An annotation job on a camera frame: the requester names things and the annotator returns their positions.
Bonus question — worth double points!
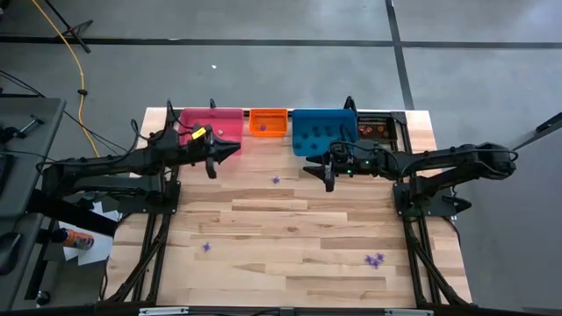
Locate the black plastic basket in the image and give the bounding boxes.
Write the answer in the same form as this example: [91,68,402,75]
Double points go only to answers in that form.
[356,114,395,142]

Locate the yellow cable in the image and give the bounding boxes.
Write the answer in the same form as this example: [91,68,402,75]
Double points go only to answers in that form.
[29,0,100,157]

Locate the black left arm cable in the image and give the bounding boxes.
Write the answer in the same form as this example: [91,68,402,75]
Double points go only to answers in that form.
[129,99,197,146]

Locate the orange plastic basket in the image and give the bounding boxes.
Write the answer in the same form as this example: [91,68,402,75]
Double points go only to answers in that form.
[249,108,290,139]

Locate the black tripod stand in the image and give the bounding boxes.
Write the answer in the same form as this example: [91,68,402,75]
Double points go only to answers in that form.
[42,0,95,54]

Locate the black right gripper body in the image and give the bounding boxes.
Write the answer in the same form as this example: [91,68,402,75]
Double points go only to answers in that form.
[333,140,399,177]

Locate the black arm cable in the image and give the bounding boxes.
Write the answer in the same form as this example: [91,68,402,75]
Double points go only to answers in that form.
[129,99,197,146]
[328,123,401,176]

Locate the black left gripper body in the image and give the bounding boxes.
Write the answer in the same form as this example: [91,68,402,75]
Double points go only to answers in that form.
[164,127,216,166]

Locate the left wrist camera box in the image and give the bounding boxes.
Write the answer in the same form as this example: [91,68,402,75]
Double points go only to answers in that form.
[191,123,213,142]

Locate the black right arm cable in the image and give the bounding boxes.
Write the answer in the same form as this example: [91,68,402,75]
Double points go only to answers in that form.
[328,123,401,176]

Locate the orange spray can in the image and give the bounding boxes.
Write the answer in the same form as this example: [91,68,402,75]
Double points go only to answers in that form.
[50,226,96,252]

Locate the pink plastic bin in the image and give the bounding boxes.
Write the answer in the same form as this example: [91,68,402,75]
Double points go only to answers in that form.
[177,107,245,157]

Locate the blue plastic bin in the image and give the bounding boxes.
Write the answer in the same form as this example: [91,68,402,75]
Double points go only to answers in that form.
[291,107,360,158]

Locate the white paper sheets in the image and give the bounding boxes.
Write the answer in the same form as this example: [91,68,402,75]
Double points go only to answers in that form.
[58,200,123,267]

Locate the black clamp tool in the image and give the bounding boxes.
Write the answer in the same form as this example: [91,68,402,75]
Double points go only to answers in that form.
[0,113,45,145]

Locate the grey desk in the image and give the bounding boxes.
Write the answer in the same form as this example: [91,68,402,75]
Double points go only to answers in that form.
[0,97,67,220]

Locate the silver frame bracket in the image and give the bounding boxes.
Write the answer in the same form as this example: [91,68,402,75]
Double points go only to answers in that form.
[383,308,435,316]
[138,306,191,316]

